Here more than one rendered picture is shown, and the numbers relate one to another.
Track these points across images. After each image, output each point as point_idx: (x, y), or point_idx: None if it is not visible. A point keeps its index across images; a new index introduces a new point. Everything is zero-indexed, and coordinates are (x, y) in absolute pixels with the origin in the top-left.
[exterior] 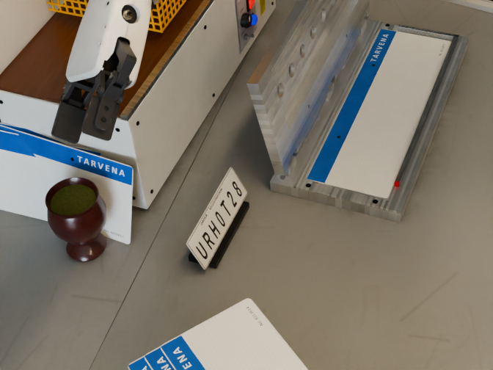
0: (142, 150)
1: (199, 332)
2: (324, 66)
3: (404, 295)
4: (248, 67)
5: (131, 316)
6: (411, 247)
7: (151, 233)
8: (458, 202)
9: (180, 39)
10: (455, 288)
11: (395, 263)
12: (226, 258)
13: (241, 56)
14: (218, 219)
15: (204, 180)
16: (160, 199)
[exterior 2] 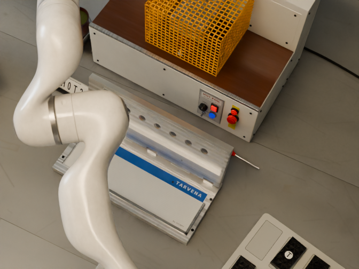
0: (95, 44)
1: None
2: (149, 139)
3: (8, 160)
4: (195, 120)
5: (33, 52)
6: (35, 171)
7: (80, 63)
8: (57, 200)
9: (143, 50)
10: (4, 183)
11: (28, 161)
12: (54, 91)
13: (198, 115)
14: (68, 84)
15: None
16: (101, 68)
